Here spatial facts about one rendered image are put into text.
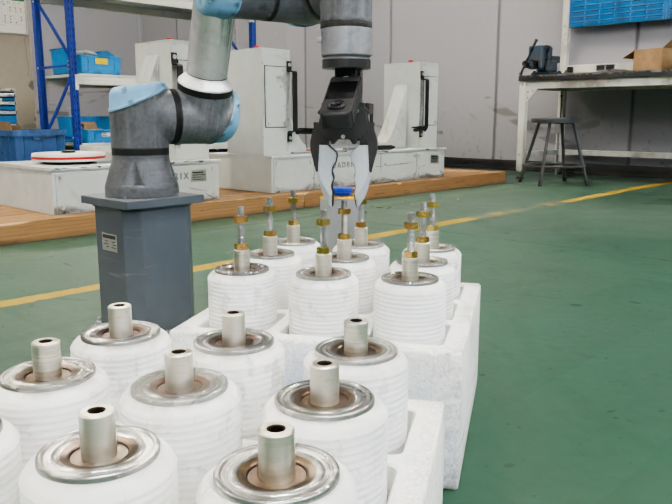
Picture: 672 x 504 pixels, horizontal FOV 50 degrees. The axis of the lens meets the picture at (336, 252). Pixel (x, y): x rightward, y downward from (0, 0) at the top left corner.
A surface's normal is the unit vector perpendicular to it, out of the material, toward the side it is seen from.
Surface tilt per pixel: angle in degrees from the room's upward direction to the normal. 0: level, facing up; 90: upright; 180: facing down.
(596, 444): 0
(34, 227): 90
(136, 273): 90
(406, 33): 90
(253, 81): 90
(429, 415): 0
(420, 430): 0
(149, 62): 70
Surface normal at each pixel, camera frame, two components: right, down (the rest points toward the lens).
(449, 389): -0.25, 0.18
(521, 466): 0.00, -0.98
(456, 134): -0.69, 0.14
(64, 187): 0.72, 0.13
